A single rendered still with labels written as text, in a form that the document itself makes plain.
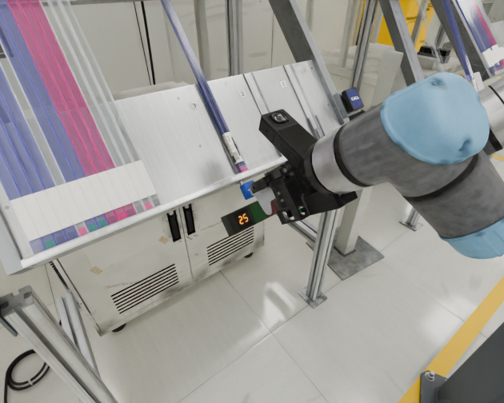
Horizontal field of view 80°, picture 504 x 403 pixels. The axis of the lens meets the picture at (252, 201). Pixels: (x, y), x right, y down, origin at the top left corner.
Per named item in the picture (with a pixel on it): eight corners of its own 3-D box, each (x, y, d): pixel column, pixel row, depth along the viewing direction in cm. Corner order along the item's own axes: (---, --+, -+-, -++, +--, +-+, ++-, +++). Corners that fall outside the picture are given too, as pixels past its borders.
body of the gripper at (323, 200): (278, 225, 46) (330, 214, 35) (254, 175, 46) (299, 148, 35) (313, 207, 49) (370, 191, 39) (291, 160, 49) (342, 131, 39)
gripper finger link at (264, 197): (251, 221, 54) (277, 213, 46) (238, 192, 54) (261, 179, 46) (265, 214, 56) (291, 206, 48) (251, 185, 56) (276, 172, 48)
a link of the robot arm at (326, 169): (322, 132, 31) (370, 113, 35) (298, 147, 35) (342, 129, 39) (351, 197, 31) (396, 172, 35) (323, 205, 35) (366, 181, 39)
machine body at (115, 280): (264, 255, 136) (270, 127, 97) (106, 347, 103) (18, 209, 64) (196, 188, 177) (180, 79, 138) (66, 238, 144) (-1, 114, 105)
